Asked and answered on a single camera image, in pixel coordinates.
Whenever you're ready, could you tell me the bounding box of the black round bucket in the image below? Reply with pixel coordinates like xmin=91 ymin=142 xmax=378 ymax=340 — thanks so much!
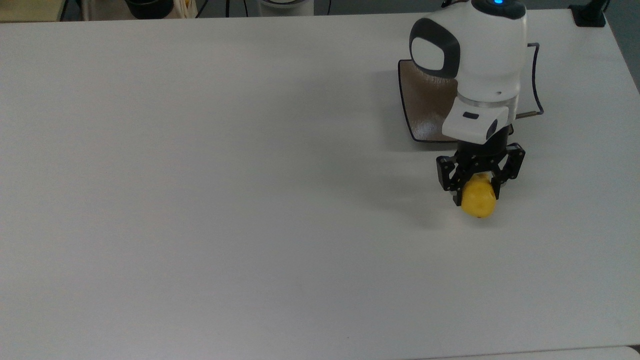
xmin=124 ymin=0 xmax=174 ymax=20

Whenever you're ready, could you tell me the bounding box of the black table clamp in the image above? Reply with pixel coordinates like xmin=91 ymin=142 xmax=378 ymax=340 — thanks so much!
xmin=569 ymin=0 xmax=610 ymax=28

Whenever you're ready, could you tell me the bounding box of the cream fabric bundle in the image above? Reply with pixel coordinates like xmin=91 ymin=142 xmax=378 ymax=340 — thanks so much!
xmin=173 ymin=0 xmax=199 ymax=19

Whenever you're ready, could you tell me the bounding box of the yellow potato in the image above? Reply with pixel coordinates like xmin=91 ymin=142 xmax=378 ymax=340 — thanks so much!
xmin=460 ymin=173 xmax=498 ymax=220

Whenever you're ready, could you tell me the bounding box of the brown square ceramic plate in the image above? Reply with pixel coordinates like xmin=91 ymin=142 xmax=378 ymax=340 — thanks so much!
xmin=397 ymin=58 xmax=515 ymax=145

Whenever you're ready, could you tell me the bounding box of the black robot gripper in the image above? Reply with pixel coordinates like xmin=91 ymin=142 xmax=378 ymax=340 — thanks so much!
xmin=436 ymin=124 xmax=526 ymax=207

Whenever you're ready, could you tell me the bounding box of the beige wooden furniture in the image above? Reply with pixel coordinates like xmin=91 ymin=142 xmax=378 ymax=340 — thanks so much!
xmin=0 ymin=0 xmax=67 ymax=23

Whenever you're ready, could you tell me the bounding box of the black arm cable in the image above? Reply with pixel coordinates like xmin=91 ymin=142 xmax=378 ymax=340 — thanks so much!
xmin=516 ymin=42 xmax=545 ymax=119

